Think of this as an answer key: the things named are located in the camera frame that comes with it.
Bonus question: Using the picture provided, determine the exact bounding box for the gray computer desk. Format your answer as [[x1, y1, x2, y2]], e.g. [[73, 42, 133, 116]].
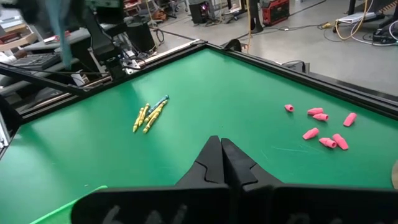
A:
[[23, 26, 97, 54]]

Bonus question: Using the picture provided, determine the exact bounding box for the black floor device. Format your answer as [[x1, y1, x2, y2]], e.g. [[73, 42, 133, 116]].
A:
[[372, 27, 398, 46]]

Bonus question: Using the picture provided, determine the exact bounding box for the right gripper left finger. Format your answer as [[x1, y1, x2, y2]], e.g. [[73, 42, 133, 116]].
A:
[[71, 136, 233, 224]]

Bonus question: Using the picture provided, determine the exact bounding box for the cluttered wooden table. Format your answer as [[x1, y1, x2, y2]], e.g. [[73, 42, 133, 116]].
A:
[[0, 23, 40, 52]]

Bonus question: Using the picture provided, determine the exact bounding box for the yellow coiled cable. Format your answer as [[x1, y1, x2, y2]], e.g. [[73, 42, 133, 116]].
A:
[[322, 0, 369, 41]]

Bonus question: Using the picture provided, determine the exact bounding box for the yellow power cable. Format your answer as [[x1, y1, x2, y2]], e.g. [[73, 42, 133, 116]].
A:
[[245, 0, 252, 54]]

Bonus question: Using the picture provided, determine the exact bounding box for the black aluminium table frame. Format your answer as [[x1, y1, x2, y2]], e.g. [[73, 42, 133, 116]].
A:
[[0, 39, 398, 162]]

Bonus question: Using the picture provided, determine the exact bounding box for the black keyboard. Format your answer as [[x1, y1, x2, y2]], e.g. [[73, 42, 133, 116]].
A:
[[11, 52, 63, 72]]

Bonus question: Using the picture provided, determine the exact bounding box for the black floor bin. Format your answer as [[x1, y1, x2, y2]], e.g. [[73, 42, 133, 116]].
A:
[[126, 17, 156, 54]]

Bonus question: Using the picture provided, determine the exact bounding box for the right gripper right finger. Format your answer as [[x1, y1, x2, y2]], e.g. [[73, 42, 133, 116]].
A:
[[221, 138, 398, 224]]

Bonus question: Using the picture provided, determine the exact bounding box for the red black toolbox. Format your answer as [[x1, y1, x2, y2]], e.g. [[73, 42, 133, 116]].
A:
[[262, 0, 290, 26]]

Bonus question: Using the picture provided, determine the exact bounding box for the black lit computer tower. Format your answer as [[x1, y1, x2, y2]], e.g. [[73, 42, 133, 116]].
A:
[[188, 0, 212, 25]]

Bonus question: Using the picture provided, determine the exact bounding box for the red flat box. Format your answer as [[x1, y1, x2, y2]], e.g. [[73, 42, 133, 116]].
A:
[[43, 30, 72, 44]]

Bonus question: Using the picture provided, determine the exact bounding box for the silver frame bracket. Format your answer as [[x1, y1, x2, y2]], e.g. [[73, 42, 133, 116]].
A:
[[0, 111, 11, 149]]

